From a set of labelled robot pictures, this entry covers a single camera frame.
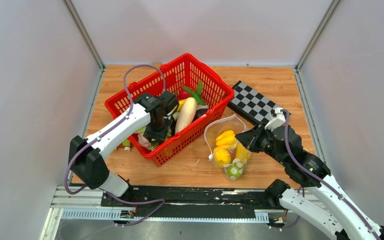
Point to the clear polka dot zip bag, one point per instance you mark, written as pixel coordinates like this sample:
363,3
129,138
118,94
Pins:
214,129

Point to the red plastic shopping basket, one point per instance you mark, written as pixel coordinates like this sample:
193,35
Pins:
185,70

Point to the yellow mango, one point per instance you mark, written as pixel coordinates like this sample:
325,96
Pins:
242,153

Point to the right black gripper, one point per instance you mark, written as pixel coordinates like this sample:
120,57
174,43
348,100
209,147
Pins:
249,138

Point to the yellow lemon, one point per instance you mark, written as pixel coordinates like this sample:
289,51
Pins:
222,157

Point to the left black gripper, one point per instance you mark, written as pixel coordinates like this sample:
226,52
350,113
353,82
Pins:
161,136

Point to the white cauliflower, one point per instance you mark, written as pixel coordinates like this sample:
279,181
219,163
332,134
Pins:
145,143

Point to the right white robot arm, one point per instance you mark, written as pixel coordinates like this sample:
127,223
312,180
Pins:
341,219

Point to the yellow bell pepper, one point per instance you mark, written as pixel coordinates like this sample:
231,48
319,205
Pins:
226,139

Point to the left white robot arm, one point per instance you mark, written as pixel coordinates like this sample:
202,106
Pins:
87,155

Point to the green pear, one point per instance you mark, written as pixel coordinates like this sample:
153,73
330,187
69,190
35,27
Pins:
233,172

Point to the green leafy vegetable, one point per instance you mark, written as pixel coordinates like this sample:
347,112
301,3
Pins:
199,88

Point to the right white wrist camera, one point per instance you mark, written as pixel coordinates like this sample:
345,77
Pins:
277,120

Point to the dark round eggplant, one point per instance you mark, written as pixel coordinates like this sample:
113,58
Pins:
200,111

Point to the green chili pepper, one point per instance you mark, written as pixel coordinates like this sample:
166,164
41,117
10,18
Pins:
195,95

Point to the black white chessboard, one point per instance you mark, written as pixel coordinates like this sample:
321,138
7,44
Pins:
251,104

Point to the white radish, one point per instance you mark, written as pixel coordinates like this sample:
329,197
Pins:
186,115

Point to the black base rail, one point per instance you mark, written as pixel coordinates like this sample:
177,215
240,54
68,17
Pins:
172,204

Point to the red green toy block car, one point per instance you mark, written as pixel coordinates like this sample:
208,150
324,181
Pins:
126,145

